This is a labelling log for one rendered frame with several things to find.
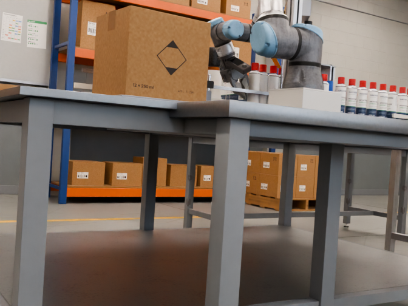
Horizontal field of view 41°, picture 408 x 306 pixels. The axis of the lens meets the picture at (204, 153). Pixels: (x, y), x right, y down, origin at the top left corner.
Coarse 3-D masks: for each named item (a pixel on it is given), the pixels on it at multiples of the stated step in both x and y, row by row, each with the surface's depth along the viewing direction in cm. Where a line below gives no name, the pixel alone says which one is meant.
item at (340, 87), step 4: (340, 80) 267; (344, 80) 267; (340, 84) 266; (336, 88) 267; (340, 88) 266; (344, 88) 266; (344, 92) 266; (344, 96) 266; (344, 100) 266; (344, 104) 267; (344, 108) 267
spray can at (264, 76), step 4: (260, 64) 242; (264, 64) 242; (260, 68) 242; (264, 68) 242; (260, 72) 242; (264, 72) 242; (260, 76) 241; (264, 76) 241; (260, 80) 241; (264, 80) 241; (260, 84) 241; (264, 84) 241; (260, 88) 241; (264, 88) 241; (260, 96) 241; (264, 96) 241; (260, 100) 241; (264, 100) 242
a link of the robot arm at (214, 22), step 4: (212, 20) 228; (216, 20) 227; (220, 20) 227; (212, 24) 227; (216, 24) 227; (212, 28) 228; (212, 32) 228; (212, 36) 230; (216, 36) 227; (212, 40) 231; (216, 40) 229; (220, 40) 228; (228, 40) 230; (216, 44) 230; (220, 44) 230; (224, 44) 229
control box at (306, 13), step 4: (304, 0) 232; (308, 0) 232; (304, 4) 232; (308, 4) 232; (304, 8) 232; (308, 8) 232; (304, 12) 232; (308, 12) 232; (304, 16) 233; (308, 16) 233; (304, 20) 240
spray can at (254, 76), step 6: (252, 66) 239; (258, 66) 239; (252, 72) 238; (258, 72) 238; (252, 78) 238; (258, 78) 238; (252, 84) 238; (258, 84) 238; (258, 90) 238; (252, 96) 238; (258, 96) 239; (258, 102) 239
